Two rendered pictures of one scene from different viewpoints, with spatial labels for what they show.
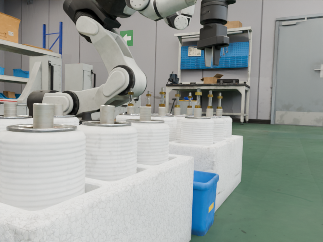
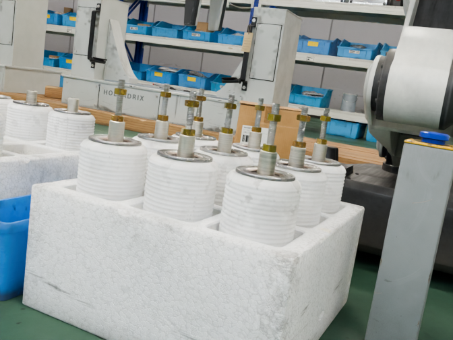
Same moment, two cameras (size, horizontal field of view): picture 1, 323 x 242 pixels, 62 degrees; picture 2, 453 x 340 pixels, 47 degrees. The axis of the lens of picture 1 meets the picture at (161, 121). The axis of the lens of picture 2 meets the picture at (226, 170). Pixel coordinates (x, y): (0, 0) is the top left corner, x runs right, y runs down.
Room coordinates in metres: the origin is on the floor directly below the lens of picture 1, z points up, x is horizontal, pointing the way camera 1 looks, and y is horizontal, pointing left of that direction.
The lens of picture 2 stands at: (0.93, -0.85, 0.35)
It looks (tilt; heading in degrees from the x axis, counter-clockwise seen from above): 9 degrees down; 88
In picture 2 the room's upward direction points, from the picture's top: 8 degrees clockwise
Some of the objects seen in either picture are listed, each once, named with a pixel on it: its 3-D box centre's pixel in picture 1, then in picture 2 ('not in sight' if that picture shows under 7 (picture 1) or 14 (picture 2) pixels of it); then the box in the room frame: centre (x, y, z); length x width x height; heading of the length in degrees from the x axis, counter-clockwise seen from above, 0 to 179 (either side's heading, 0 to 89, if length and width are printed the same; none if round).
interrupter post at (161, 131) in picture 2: (162, 112); (161, 131); (0.84, 0.00, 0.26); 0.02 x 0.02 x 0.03
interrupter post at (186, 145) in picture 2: (209, 113); (186, 147); (0.89, -0.16, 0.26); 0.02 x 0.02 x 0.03
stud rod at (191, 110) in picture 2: (210, 102); (189, 119); (0.89, -0.16, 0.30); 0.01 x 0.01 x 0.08
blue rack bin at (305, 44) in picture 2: not in sight; (318, 46); (1.93, 4.84, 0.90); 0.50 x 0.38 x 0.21; 65
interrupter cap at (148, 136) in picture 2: (161, 116); (160, 138); (0.84, 0.00, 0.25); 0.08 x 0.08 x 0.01
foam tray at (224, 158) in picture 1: (175, 161); (209, 250); (0.95, -0.05, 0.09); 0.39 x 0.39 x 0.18; 63
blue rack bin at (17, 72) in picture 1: (27, 74); not in sight; (5.92, 2.96, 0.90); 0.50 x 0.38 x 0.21; 63
